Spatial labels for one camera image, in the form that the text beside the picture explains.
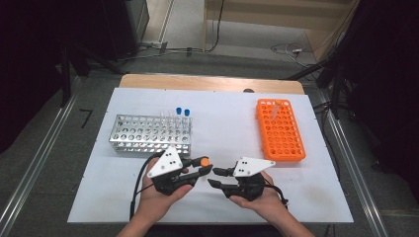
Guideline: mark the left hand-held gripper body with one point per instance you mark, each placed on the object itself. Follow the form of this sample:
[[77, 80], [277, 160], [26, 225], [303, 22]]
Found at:
[[164, 164]]

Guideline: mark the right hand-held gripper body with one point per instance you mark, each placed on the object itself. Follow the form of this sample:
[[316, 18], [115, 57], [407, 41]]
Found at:
[[252, 166]]

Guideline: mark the orange test tube rack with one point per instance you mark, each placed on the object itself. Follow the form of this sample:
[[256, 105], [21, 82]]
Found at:
[[280, 141]]

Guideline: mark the metal test tube rack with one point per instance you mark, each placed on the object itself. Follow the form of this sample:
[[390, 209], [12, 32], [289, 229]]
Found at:
[[138, 131]]

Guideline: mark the clear test tube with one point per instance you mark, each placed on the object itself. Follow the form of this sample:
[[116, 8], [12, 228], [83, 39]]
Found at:
[[162, 116], [170, 116]]

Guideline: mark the blue-capped test tube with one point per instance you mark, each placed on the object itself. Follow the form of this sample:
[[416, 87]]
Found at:
[[186, 112], [178, 110]]

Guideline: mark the person's left hand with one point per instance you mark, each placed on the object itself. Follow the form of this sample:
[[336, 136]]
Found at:
[[158, 204]]

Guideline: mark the person's right hand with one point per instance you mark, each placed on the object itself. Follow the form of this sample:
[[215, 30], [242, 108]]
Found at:
[[270, 204]]

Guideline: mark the white board sheet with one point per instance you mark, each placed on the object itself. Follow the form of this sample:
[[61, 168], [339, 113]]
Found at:
[[214, 131]]

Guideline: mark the person's dark pants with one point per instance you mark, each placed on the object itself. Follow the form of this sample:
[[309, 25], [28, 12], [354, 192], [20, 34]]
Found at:
[[214, 231]]

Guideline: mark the black metal stand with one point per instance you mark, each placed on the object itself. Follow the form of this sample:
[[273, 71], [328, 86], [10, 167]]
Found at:
[[336, 92]]

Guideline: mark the grey power strip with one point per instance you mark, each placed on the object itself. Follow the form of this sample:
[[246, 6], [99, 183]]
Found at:
[[154, 44]]

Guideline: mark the black stand leg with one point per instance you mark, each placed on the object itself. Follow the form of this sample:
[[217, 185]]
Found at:
[[66, 82]]

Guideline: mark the light wooden platform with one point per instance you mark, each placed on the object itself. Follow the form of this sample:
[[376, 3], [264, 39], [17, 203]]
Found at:
[[263, 19]]

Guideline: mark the dark cabinet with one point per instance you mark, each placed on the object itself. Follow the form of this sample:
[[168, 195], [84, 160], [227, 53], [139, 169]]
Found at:
[[136, 19]]

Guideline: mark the dark curtain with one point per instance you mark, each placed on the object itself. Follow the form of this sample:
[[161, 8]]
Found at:
[[26, 65], [388, 82]]

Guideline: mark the metal floor rail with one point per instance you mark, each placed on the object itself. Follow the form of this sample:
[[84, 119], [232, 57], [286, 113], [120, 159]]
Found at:
[[372, 214], [33, 164]]

